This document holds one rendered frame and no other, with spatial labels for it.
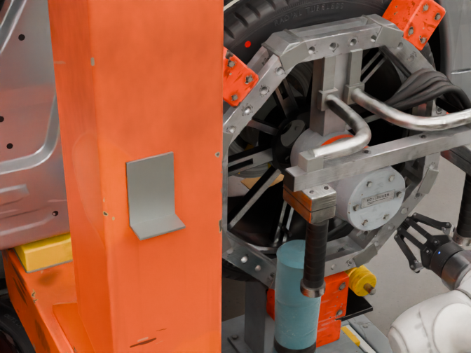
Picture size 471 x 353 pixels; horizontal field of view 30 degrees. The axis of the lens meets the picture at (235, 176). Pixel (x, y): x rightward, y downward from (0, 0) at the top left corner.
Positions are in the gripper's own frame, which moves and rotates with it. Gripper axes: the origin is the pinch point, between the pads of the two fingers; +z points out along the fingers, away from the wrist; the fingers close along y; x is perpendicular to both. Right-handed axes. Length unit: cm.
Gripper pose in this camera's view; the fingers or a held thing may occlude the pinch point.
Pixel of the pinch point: (394, 217)
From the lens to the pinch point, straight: 196.3
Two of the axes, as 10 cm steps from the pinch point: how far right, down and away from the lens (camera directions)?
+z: -4.7, -4.5, 7.6
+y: 6.3, -7.7, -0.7
